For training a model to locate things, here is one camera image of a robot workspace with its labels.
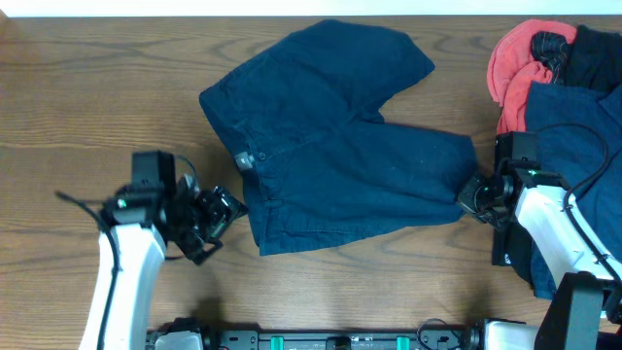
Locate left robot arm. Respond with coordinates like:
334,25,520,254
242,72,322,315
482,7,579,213
80,175,248,349

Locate navy blue shirt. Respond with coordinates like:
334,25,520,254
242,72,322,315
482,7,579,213
522,81,622,300

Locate black garment with logo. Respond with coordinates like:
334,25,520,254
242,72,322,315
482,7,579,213
492,225,533,285

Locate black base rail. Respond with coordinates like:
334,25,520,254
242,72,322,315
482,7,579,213
145,318,482,350

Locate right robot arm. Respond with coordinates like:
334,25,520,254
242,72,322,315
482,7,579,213
457,131,621,349

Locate red cloth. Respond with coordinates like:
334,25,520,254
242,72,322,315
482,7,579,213
487,19,577,134

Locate dark striped garment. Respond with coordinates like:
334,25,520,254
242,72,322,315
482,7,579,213
531,31,573,85

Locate navy blue shorts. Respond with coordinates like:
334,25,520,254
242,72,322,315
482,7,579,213
199,19,478,256

